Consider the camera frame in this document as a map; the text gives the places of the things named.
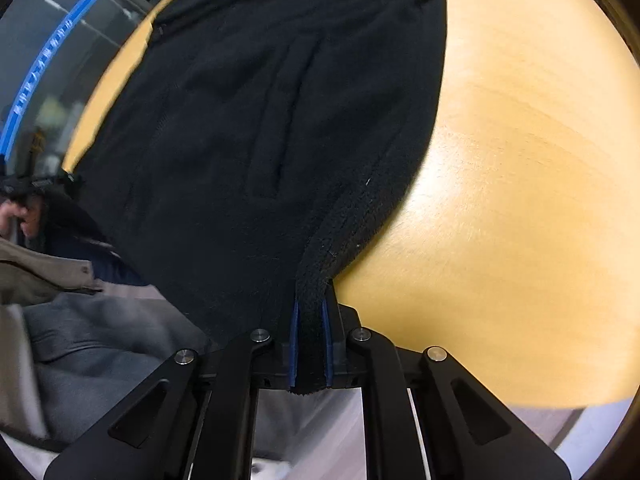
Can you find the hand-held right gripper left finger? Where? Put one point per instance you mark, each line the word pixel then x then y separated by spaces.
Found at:
pixel 294 330

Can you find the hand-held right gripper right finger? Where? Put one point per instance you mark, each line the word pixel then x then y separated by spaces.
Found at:
pixel 326 330

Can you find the black fleece zip jacket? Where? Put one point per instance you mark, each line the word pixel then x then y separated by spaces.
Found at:
pixel 250 135

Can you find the person's left forearm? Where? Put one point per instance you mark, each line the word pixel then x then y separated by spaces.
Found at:
pixel 45 270

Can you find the person's left hand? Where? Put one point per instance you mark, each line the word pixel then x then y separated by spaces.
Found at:
pixel 25 220

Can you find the glass partition with blue stripe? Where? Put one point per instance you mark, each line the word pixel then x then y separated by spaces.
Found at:
pixel 55 35

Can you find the person's grey clothing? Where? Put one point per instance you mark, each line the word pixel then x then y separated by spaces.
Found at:
pixel 110 350

